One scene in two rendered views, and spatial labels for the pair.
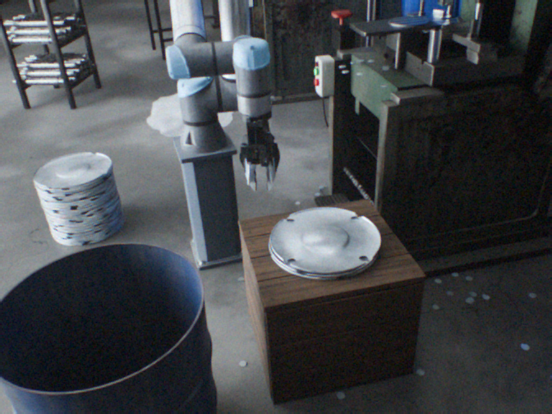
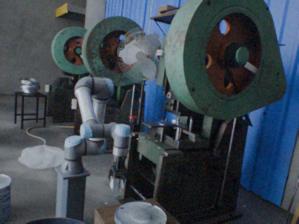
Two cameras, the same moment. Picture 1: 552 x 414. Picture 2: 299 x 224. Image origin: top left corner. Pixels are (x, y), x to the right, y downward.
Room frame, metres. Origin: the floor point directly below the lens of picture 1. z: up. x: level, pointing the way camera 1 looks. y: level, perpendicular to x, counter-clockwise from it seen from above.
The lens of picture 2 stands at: (-0.14, 0.36, 1.19)
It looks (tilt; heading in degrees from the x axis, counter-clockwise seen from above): 10 degrees down; 339
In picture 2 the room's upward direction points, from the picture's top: 7 degrees clockwise
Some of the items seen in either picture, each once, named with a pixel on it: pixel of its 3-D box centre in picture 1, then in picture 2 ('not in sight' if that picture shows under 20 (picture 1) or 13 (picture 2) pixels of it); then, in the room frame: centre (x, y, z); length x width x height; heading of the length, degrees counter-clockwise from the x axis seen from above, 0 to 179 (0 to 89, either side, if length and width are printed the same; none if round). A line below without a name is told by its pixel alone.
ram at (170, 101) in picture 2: not in sight; (178, 91); (1.68, -0.53, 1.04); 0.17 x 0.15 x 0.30; 101
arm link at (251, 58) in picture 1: (252, 67); (121, 135); (1.10, 0.04, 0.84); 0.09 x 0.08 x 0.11; 7
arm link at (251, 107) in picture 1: (256, 103); (121, 151); (1.09, 0.03, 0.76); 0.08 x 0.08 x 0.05
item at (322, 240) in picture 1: (324, 237); (141, 215); (1.10, -0.12, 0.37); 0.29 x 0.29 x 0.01
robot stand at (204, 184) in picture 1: (211, 200); (70, 200); (1.57, 0.23, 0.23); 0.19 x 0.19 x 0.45; 15
